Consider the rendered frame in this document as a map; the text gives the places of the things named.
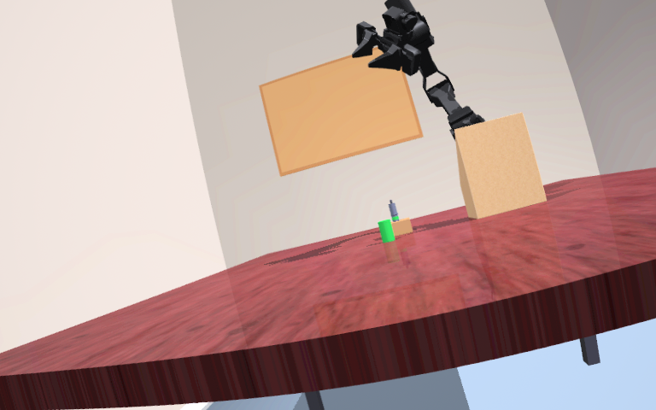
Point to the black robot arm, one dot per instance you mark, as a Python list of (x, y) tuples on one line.
[(401, 17)]

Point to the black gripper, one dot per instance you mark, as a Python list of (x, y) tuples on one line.
[(396, 54)]

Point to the dark green marker cap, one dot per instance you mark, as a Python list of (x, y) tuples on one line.
[(386, 231)]

